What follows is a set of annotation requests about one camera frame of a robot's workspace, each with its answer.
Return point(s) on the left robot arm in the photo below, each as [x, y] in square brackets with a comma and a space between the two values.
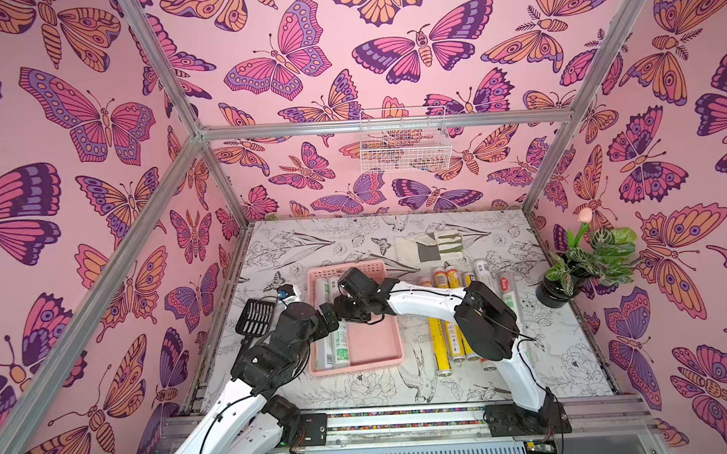
[248, 417]

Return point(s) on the white green plastic wrap roll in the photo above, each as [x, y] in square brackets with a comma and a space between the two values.
[483, 273]
[339, 338]

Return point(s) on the white red-label wrap roll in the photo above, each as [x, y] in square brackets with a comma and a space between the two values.
[509, 292]

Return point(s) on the potted green plant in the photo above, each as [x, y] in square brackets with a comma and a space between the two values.
[602, 258]

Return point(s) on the folded beige green cloth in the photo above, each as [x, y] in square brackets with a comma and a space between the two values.
[430, 249]

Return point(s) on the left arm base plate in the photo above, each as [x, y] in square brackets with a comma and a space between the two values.
[308, 429]

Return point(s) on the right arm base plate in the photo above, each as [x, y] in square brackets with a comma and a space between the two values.
[511, 420]

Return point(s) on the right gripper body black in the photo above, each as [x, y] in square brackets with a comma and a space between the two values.
[348, 309]

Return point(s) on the pink perforated plastic basket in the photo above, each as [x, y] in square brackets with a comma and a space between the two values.
[371, 346]

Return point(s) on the white wire wall basket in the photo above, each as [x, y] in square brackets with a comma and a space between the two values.
[397, 143]

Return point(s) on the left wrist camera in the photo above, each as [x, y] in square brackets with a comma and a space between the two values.
[289, 294]

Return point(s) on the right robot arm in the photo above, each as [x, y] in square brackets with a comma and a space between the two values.
[488, 324]

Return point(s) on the aluminium front rail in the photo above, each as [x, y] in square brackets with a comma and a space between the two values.
[588, 416]

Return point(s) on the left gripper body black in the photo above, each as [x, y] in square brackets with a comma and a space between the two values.
[324, 328]

